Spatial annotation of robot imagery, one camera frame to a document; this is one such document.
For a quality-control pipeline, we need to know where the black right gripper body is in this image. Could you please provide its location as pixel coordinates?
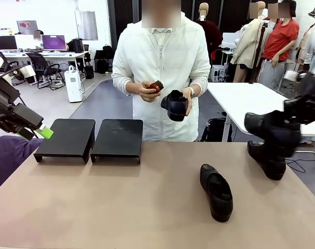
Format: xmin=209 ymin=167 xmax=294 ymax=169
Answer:
xmin=283 ymin=72 xmax=315 ymax=126

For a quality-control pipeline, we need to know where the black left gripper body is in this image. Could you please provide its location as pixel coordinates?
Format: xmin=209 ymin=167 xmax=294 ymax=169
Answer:
xmin=0 ymin=76 xmax=45 ymax=142

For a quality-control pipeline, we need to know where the black loafer shoe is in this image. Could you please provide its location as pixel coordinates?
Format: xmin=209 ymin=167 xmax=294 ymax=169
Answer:
xmin=244 ymin=110 xmax=303 ymax=158
xmin=160 ymin=89 xmax=190 ymax=122

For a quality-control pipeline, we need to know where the black monk strap shoe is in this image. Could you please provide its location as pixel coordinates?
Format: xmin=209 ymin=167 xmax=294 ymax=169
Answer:
xmin=199 ymin=163 xmax=234 ymax=223
xmin=247 ymin=140 xmax=287 ymax=181

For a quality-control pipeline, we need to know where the red-brown shoe brush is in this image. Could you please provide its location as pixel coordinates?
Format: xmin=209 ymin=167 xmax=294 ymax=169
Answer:
xmin=143 ymin=80 xmax=163 ymax=94

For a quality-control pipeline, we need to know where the person's right forearm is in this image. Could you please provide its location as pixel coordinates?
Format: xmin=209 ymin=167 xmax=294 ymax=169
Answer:
xmin=111 ymin=74 xmax=144 ymax=95

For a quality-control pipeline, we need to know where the black shoe stand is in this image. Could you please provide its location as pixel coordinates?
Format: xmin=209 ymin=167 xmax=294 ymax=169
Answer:
xmin=90 ymin=119 xmax=144 ymax=165
xmin=33 ymin=118 xmax=96 ymax=164

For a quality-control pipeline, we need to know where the person's right hand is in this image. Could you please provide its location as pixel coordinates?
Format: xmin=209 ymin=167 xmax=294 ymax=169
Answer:
xmin=138 ymin=80 xmax=162 ymax=103

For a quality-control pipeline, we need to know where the person's left hand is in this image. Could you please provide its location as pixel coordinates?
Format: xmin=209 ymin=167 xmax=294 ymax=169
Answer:
xmin=182 ymin=87 xmax=196 ymax=117

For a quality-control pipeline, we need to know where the purple beanbag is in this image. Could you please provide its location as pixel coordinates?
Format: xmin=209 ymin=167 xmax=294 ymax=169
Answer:
xmin=0 ymin=135 xmax=45 ymax=196

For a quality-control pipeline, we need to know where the white air purifier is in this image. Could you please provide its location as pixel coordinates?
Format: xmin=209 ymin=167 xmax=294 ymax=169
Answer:
xmin=64 ymin=65 xmax=84 ymax=103

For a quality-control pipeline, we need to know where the black mesh office chair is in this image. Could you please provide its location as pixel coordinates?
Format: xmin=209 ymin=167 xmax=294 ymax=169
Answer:
xmin=0 ymin=51 xmax=20 ymax=78
xmin=44 ymin=63 xmax=66 ymax=91
xmin=25 ymin=52 xmax=50 ymax=89

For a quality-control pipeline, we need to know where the white table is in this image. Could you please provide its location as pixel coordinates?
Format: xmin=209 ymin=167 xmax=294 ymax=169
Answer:
xmin=207 ymin=82 xmax=315 ymax=169

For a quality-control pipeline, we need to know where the figure in red t-shirt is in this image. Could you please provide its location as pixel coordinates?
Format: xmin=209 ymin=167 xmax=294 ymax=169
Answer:
xmin=259 ymin=0 xmax=300 ymax=90

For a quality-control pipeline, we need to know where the black computer monitor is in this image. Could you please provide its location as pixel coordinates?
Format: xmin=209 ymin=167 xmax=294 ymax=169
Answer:
xmin=0 ymin=35 xmax=18 ymax=51

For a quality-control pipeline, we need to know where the white office desk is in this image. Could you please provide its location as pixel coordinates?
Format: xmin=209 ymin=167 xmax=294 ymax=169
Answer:
xmin=0 ymin=49 xmax=91 ymax=86

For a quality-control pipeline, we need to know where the seated person at desk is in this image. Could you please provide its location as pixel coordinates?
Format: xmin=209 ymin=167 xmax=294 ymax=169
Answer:
xmin=33 ymin=30 xmax=45 ymax=50

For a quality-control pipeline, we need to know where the monitor with purple screen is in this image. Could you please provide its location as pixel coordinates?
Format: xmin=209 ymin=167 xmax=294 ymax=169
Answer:
xmin=41 ymin=34 xmax=67 ymax=51

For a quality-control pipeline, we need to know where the mannequin in beige coat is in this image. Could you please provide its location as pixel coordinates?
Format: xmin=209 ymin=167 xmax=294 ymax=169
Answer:
xmin=229 ymin=1 xmax=268 ymax=84

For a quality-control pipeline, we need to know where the black bags pile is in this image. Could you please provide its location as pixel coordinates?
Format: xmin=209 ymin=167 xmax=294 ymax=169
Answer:
xmin=94 ymin=49 xmax=114 ymax=75

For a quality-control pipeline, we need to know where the black computer tower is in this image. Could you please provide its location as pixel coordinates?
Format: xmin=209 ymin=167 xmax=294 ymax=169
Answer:
xmin=69 ymin=37 xmax=85 ymax=54

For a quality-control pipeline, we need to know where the black bag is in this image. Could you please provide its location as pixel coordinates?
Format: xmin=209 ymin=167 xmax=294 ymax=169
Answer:
xmin=200 ymin=117 xmax=227 ymax=143

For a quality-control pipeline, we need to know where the white crate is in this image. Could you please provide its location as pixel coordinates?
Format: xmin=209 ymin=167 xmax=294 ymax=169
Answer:
xmin=210 ymin=64 xmax=227 ymax=83

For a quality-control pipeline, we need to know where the black backpack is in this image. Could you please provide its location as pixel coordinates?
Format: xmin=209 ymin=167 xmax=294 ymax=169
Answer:
xmin=102 ymin=44 xmax=114 ymax=61

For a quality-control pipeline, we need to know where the grey metallic board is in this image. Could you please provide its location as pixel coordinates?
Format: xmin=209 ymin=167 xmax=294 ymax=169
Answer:
xmin=74 ymin=10 xmax=99 ymax=41

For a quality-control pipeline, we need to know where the mannequin in dark red garment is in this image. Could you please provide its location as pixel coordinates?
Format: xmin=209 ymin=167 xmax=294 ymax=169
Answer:
xmin=195 ymin=2 xmax=224 ymax=65

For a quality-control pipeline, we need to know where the person in white jacket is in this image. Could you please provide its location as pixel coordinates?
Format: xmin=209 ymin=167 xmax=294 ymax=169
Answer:
xmin=111 ymin=11 xmax=212 ymax=143

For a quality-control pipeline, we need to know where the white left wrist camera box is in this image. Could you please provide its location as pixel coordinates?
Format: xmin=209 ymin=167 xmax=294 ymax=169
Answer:
xmin=13 ymin=64 xmax=35 ymax=80

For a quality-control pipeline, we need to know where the black floor cable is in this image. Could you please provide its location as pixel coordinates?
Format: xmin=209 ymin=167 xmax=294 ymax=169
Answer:
xmin=285 ymin=157 xmax=315 ymax=174

